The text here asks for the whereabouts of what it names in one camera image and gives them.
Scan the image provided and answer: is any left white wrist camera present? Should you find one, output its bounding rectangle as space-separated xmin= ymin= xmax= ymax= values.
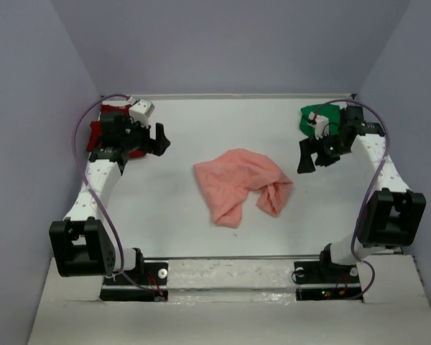
xmin=129 ymin=100 xmax=155 ymax=127

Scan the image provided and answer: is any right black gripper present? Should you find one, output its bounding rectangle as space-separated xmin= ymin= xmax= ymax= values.
xmin=296 ymin=132 xmax=351 ymax=174

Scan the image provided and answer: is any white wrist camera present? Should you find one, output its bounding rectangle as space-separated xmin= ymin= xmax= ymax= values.
xmin=307 ymin=112 xmax=330 ymax=139
xmin=129 ymin=100 xmax=155 ymax=127

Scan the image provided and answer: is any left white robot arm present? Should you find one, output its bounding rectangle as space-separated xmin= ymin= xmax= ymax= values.
xmin=49 ymin=111 xmax=170 ymax=284

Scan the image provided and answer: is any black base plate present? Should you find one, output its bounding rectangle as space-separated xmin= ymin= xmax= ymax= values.
xmin=99 ymin=260 xmax=169 ymax=303
xmin=291 ymin=260 xmax=362 ymax=301

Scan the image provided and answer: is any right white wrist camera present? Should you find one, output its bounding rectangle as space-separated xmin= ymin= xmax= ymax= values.
xmin=307 ymin=112 xmax=330 ymax=139

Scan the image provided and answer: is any pink t-shirt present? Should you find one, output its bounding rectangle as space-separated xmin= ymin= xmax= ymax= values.
xmin=193 ymin=149 xmax=293 ymax=229

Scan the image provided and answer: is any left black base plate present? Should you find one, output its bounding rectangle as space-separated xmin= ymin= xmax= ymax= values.
xmin=99 ymin=260 xmax=169 ymax=303

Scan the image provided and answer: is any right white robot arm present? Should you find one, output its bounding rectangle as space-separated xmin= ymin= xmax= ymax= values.
xmin=297 ymin=101 xmax=427 ymax=282

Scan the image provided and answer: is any white cardboard front cover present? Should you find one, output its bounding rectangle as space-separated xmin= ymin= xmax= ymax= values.
xmin=29 ymin=256 xmax=431 ymax=344

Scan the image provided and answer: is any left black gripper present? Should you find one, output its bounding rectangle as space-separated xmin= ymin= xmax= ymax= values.
xmin=121 ymin=114 xmax=170 ymax=158

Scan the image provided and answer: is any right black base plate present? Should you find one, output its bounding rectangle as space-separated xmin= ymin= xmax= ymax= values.
xmin=291 ymin=260 xmax=362 ymax=301

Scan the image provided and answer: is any green t-shirt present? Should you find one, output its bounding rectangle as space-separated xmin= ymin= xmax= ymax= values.
xmin=299 ymin=104 xmax=340 ymax=137

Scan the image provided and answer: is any red folded t-shirt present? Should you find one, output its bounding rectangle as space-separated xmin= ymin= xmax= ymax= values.
xmin=86 ymin=103 xmax=146 ymax=159

